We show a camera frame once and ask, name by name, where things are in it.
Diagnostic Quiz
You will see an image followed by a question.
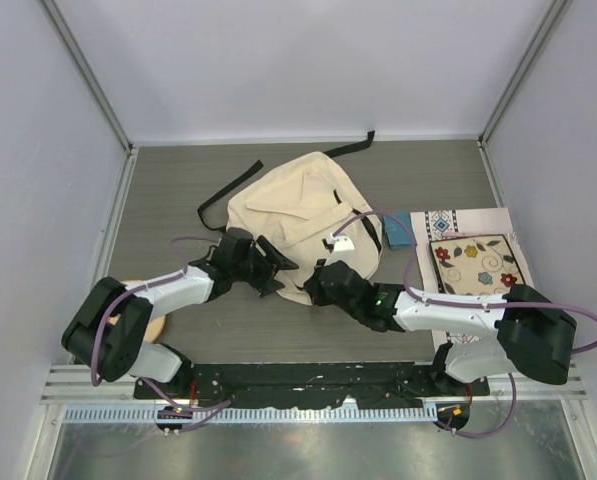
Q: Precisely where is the small blue notebook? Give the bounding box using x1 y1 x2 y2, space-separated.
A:
383 212 412 250

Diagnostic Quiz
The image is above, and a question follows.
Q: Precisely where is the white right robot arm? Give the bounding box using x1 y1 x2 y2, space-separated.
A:
303 261 577 395

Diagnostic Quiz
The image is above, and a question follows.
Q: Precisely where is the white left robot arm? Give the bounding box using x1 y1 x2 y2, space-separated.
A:
61 227 298 399

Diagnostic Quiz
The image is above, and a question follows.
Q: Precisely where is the aluminium frame rail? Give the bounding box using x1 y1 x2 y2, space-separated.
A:
40 364 588 405

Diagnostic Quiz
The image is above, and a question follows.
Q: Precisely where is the cream canvas backpack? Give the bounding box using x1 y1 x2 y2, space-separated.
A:
197 131 383 305

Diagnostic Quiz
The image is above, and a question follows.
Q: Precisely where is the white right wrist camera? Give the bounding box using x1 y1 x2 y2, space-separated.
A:
323 234 355 265

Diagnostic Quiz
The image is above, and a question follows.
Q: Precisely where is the square floral ceramic plate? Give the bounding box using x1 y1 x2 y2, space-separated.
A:
429 235 532 296

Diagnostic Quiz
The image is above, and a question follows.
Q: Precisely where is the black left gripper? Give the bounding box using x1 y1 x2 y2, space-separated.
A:
232 236 297 296

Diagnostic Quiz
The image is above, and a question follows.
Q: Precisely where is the patterned white placemat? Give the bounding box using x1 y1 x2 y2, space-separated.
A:
408 206 539 351

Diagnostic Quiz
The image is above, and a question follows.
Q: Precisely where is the white slotted cable duct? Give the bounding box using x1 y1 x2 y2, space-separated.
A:
63 403 437 424

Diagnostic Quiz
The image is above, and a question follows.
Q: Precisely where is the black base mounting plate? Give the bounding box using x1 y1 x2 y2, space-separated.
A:
133 361 490 410

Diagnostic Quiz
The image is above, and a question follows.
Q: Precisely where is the round wooden painted plate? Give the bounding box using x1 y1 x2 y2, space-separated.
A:
122 280 166 343

